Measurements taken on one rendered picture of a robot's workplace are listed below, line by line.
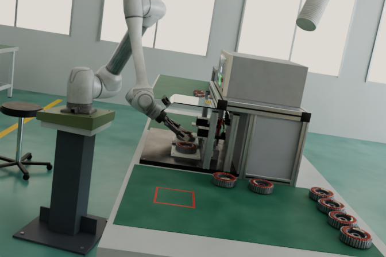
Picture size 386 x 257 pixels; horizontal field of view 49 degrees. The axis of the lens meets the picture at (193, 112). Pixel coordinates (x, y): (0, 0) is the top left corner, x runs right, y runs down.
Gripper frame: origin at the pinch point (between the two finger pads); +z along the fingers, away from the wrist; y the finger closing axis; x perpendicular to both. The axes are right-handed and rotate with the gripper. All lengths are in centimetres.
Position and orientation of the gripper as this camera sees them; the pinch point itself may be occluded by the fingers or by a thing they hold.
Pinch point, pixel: (185, 135)
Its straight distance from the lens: 243.9
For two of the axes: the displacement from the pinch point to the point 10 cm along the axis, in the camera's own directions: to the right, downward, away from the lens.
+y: 0.5, 2.1, -9.8
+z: 7.8, 6.0, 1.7
